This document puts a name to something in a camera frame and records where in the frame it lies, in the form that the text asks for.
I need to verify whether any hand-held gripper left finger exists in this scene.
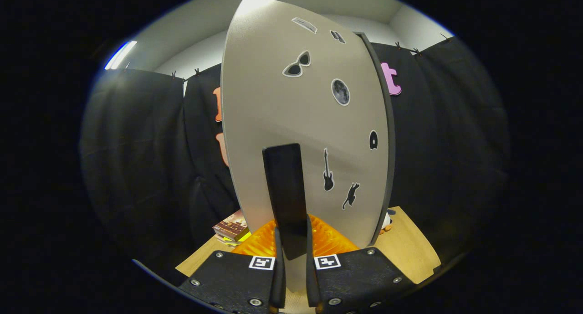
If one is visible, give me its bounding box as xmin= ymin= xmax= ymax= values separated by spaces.
xmin=177 ymin=219 xmax=286 ymax=314

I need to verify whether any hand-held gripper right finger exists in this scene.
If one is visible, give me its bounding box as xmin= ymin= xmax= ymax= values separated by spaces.
xmin=305 ymin=215 xmax=416 ymax=314

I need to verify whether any dark grey shoe cabinet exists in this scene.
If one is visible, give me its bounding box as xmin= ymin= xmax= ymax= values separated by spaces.
xmin=353 ymin=31 xmax=397 ymax=247

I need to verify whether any beige shoe cabinet door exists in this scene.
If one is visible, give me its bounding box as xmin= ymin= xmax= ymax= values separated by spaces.
xmin=220 ymin=0 xmax=390 ymax=292

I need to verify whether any brown cover book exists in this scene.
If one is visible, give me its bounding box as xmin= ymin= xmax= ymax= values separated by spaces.
xmin=213 ymin=209 xmax=250 ymax=242

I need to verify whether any plush toy with orange feet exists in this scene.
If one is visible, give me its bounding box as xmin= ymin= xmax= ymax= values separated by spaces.
xmin=379 ymin=209 xmax=398 ymax=235

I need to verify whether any black backdrop cloth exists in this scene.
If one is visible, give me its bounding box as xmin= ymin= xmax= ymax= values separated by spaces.
xmin=80 ymin=34 xmax=511 ymax=278

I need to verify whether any narrow ceiling light panel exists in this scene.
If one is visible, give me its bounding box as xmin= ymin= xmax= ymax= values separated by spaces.
xmin=104 ymin=41 xmax=138 ymax=71

